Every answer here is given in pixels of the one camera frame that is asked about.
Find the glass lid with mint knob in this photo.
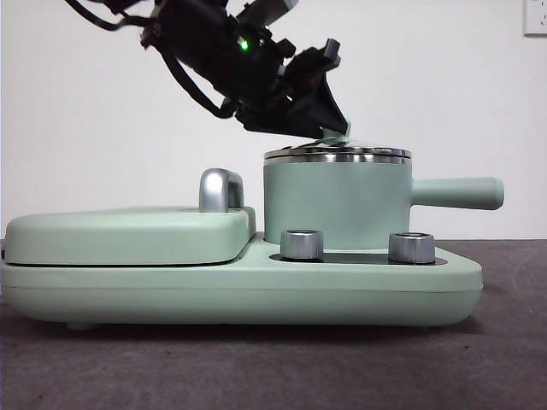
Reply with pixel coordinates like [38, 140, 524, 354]
[263, 121, 412, 165]

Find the silver control knob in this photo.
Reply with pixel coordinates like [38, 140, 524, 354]
[279, 229, 325, 261]
[388, 232, 437, 264]

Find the black control panel strip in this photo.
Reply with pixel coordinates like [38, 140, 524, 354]
[268, 251, 438, 266]

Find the mint green breakfast maker base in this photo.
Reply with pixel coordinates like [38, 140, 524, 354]
[0, 232, 485, 332]

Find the mint green griddle cover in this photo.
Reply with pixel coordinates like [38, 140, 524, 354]
[3, 205, 257, 268]

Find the mint green pot with handle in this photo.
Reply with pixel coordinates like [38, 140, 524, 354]
[262, 149, 505, 254]

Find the silver griddle cover handle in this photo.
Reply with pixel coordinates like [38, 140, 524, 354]
[198, 168, 246, 214]

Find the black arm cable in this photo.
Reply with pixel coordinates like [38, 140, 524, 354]
[162, 53, 238, 120]
[62, 0, 144, 32]

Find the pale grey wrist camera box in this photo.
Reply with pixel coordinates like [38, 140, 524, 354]
[236, 0, 301, 25]

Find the white wall socket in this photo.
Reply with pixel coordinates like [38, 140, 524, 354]
[523, 0, 547, 38]

